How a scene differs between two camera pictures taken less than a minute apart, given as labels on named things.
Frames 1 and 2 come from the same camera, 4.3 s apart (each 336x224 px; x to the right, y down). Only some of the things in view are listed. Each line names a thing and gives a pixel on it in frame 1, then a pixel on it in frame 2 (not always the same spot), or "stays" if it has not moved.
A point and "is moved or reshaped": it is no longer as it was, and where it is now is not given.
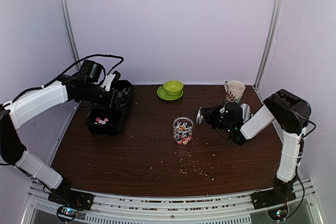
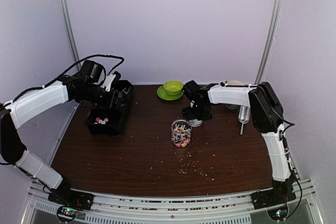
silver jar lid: x=200 y=116 is moved or reshaped
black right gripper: x=209 y=114 -> x=188 y=115
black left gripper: x=115 y=104 stays
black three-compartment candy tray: x=109 y=120 stays
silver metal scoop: x=246 y=112 stays
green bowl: x=173 y=87 stays
